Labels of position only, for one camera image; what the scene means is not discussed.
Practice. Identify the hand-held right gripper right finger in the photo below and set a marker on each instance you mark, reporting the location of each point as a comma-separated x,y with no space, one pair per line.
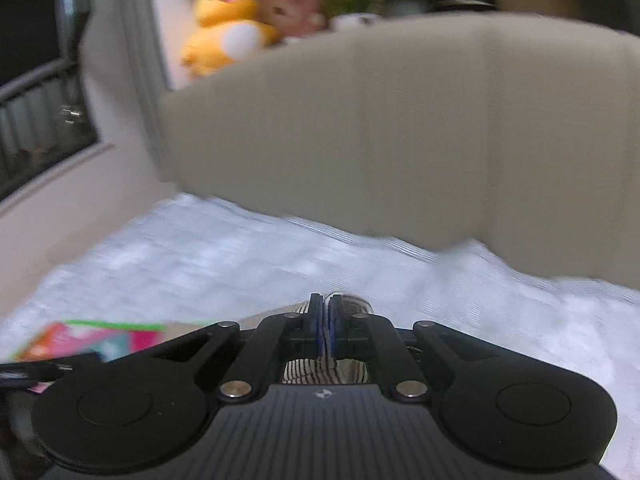
333,327

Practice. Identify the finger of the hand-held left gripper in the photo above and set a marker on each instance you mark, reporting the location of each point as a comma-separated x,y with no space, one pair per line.
45,367

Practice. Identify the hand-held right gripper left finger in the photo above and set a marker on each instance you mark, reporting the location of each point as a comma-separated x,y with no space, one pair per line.
316,327

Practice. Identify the black white striped garment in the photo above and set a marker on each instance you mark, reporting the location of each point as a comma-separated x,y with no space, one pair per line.
305,372

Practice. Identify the white textured bed blanket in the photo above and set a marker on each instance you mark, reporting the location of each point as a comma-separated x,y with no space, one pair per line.
200,265

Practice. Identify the beige padded headboard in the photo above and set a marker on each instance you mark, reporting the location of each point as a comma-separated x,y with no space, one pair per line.
400,130

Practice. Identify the dark window with railing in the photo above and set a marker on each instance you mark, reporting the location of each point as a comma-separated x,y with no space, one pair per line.
35,110

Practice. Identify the white teacup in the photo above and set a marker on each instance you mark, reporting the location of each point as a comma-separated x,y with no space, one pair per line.
352,22

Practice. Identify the yellow duck plush toy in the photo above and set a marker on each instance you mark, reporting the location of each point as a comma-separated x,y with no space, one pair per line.
225,30

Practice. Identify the pink rabbit plush toy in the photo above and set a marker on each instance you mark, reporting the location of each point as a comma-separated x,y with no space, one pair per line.
290,5

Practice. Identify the dark round pot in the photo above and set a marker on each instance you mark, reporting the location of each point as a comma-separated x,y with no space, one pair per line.
407,2

